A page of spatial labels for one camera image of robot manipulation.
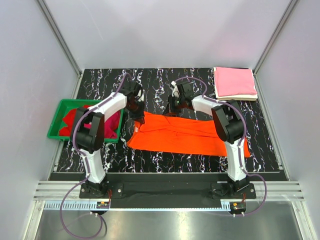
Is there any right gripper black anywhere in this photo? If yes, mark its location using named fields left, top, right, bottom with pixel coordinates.
left=162, top=95, right=185, bottom=117

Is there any orange t shirt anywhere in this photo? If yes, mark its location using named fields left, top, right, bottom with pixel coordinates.
left=126, top=111, right=251, bottom=158

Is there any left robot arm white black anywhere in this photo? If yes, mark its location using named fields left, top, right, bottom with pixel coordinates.
left=70, top=82, right=145, bottom=198

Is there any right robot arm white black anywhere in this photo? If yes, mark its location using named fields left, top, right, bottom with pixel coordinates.
left=163, top=81, right=250, bottom=199

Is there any magenta t shirt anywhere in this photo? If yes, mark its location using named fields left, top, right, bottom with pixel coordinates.
left=82, top=110, right=121, bottom=139

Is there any red t shirt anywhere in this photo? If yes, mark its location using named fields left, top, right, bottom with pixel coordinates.
left=58, top=108, right=77, bottom=137

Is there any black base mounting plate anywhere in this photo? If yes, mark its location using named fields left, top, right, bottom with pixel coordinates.
left=79, top=173, right=257, bottom=211

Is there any green plastic bin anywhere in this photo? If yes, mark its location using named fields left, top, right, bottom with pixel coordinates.
left=47, top=99, right=124, bottom=143

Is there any cream folded t shirt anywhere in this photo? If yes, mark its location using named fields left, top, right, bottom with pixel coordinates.
left=213, top=67, right=258, bottom=102

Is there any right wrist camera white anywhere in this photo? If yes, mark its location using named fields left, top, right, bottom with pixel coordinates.
left=170, top=81, right=180, bottom=98

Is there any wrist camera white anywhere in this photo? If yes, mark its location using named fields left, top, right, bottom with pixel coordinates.
left=134, top=89, right=145, bottom=102
left=170, top=81, right=180, bottom=98

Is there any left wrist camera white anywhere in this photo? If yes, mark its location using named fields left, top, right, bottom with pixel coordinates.
left=134, top=89, right=145, bottom=102

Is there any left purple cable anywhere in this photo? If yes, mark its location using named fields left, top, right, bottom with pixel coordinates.
left=59, top=72, right=133, bottom=238

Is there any aluminium frame rail front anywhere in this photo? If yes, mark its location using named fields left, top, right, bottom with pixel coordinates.
left=34, top=181, right=304, bottom=212

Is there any left aluminium corner post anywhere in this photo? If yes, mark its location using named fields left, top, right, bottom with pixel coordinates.
left=35, top=0, right=82, bottom=77

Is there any aluminium corner post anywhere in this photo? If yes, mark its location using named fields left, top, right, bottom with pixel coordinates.
left=253, top=0, right=300, bottom=76
left=35, top=0, right=82, bottom=77

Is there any right aluminium corner post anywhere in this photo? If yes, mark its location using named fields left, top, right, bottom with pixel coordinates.
left=253, top=0, right=300, bottom=76

